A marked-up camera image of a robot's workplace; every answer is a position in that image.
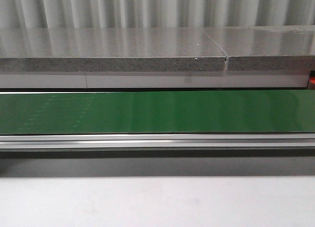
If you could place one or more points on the grey stone slab right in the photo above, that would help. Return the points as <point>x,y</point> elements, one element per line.
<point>272,48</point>

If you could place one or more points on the orange red object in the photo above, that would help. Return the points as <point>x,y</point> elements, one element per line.
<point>311,84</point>

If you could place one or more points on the grey stone slab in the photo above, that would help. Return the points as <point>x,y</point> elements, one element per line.
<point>108,50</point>
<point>272,48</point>

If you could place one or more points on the white panel under slab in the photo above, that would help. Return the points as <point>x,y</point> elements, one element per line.
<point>48,81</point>

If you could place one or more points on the white pleated curtain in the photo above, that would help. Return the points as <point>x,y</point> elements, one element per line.
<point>154,13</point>

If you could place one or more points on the grey stone slab left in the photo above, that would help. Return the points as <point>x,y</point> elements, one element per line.
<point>108,50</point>

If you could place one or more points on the green conveyor belt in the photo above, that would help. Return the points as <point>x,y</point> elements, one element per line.
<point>227,111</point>

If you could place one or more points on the aluminium conveyor side rail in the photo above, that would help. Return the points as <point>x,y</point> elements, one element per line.
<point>156,142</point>

